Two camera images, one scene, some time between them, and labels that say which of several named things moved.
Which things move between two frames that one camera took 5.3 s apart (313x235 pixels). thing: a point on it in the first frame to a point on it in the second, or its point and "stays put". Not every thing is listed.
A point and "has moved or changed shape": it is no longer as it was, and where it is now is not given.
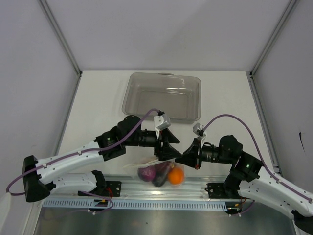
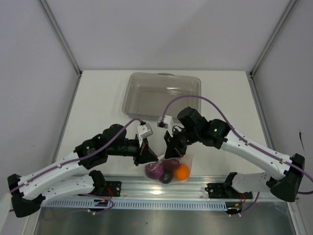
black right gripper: (194, 161) to (173, 149)
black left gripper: (167, 152) to (145, 154)
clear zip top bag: (157, 173) has moved or changed shape
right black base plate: (216, 191) stays put
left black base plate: (112, 189) stays put
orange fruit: (176, 176) to (182, 172)
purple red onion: (147, 174) to (154, 170)
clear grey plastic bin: (179, 96) stays put
